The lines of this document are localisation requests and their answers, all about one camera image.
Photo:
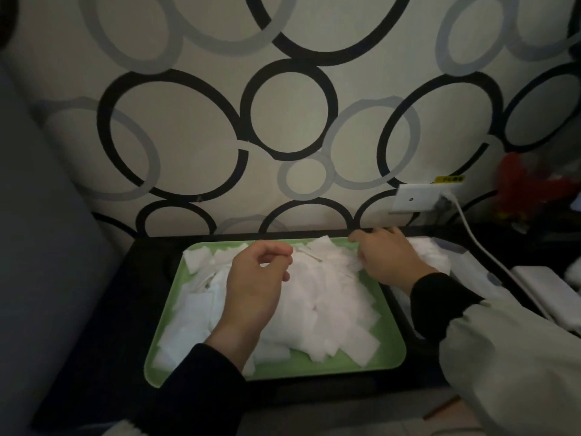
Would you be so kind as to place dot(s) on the person's right forearm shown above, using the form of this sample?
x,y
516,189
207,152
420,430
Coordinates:
x,y
499,358

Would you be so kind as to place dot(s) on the clear plastic box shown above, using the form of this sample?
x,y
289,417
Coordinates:
x,y
399,308

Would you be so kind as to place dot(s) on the green plastic tray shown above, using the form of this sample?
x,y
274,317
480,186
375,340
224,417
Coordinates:
x,y
386,354

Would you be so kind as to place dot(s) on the pile of white cotton pads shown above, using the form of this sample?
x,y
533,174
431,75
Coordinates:
x,y
317,313

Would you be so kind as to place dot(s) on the person's right hand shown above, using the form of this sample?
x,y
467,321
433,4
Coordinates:
x,y
390,258

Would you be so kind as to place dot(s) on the white wall socket plate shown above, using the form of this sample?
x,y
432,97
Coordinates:
x,y
410,198

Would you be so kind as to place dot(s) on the yellow warning sticker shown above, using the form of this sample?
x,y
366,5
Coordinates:
x,y
449,179

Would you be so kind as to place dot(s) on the person's left forearm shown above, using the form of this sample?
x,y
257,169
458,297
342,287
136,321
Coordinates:
x,y
199,395

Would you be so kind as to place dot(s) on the white power bank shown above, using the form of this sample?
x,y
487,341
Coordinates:
x,y
554,295

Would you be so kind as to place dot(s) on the person's left hand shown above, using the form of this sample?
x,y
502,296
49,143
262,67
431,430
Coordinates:
x,y
254,295

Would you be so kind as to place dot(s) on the grey upholstered sofa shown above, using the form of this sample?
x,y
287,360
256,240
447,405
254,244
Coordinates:
x,y
36,245

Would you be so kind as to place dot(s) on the orange flat piece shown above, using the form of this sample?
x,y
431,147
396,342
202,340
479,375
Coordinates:
x,y
442,408

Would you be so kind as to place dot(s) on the red decoration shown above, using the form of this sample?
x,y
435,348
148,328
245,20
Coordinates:
x,y
517,186

